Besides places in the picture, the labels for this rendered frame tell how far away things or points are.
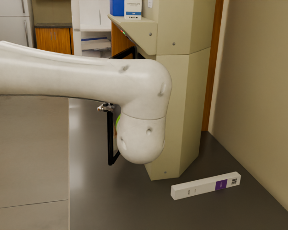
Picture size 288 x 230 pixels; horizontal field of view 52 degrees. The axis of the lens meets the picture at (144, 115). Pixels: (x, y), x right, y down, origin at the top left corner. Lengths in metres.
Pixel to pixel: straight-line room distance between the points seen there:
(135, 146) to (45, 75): 0.23
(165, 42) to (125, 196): 0.53
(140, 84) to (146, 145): 0.13
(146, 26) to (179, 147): 0.45
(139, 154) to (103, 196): 0.45
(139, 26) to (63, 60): 0.36
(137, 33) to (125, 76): 0.35
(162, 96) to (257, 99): 0.69
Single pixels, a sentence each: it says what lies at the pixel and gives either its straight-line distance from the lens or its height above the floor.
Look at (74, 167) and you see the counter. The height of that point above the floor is 0.94.
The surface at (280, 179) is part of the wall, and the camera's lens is 1.17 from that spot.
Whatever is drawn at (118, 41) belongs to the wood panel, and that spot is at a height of 1.40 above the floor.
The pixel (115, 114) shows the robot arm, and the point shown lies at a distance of 0.76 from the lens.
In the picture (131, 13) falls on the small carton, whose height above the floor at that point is 1.53.
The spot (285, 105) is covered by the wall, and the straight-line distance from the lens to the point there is 1.10.
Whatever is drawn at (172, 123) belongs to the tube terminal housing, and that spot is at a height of 1.17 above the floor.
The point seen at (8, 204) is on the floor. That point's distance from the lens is 2.68.
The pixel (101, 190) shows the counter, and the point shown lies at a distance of 1.09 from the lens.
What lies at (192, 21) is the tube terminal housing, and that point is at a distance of 0.97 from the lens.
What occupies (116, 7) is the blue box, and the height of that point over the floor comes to 1.54.
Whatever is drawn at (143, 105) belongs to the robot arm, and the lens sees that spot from 0.59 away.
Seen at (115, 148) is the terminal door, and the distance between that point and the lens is 1.14.
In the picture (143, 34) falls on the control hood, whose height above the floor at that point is 1.47.
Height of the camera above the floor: 1.59
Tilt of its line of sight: 23 degrees down
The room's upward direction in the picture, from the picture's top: 2 degrees clockwise
